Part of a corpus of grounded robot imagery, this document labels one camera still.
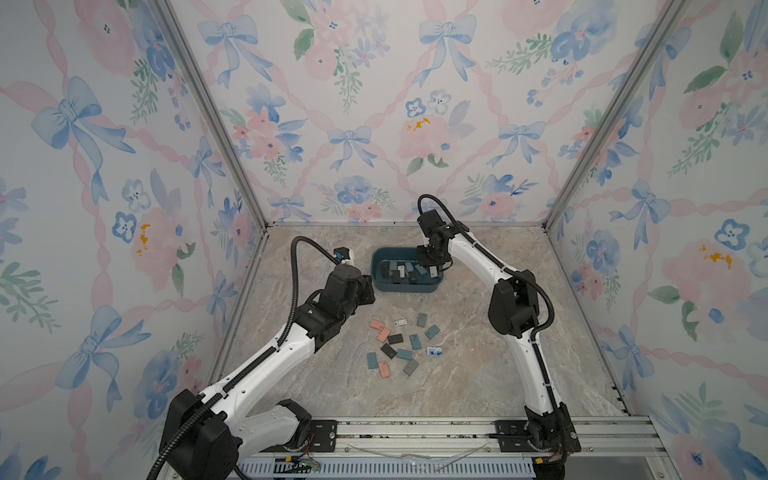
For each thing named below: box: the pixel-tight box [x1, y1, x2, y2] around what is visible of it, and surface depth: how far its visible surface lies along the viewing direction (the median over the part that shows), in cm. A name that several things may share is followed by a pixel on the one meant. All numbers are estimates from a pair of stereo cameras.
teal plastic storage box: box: [371, 246, 444, 293], surface depth 105 cm
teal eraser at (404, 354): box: [396, 349, 413, 361], surface depth 90 cm
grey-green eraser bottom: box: [402, 359, 419, 376], surface depth 87 cm
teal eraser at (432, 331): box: [425, 324, 441, 340], surface depth 94 cm
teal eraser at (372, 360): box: [367, 352, 378, 369], surface depth 88 cm
